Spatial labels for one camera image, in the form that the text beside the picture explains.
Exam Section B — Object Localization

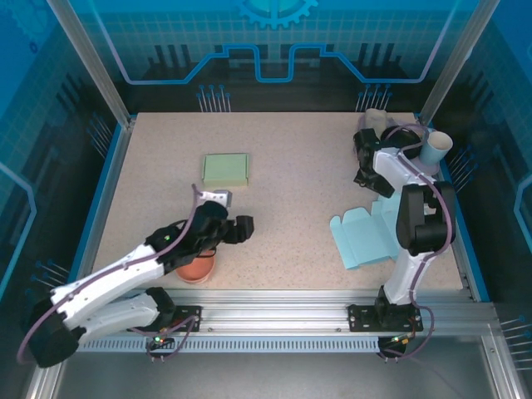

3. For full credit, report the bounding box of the aluminium side rail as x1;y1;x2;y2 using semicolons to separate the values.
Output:
68;115;137;303
415;112;491;303

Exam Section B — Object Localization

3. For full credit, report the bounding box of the light blue mug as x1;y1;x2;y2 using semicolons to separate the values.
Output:
418;129;454;166

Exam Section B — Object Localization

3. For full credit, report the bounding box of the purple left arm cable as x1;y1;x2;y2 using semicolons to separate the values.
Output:
16;183;209;367

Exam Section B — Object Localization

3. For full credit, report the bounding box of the slotted grey cable duct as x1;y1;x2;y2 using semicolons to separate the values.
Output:
64;337;383;354

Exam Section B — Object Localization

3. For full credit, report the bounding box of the light blue paper box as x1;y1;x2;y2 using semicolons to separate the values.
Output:
329;197;402;272

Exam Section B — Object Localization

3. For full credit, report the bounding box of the orange cup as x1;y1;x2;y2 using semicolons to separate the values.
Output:
174;249;217;286

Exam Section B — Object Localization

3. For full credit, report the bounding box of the aluminium corner post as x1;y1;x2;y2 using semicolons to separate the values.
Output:
417;0;500;128
45;0;136;126

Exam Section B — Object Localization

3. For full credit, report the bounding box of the lilac plastic tray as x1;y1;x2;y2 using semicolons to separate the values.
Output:
352;112;441;175

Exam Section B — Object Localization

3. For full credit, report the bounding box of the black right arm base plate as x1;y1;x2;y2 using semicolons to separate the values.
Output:
347;303;425;333

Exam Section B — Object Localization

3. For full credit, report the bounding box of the beige folded cloth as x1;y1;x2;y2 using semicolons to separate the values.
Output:
363;107;390;134

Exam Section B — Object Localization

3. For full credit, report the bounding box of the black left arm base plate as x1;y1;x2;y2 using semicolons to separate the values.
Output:
126;304;204;333

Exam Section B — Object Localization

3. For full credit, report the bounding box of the green paper box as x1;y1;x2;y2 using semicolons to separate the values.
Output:
201;152;251;189

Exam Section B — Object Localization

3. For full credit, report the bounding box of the aluminium front rail beam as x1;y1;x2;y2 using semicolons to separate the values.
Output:
53;288;498;333

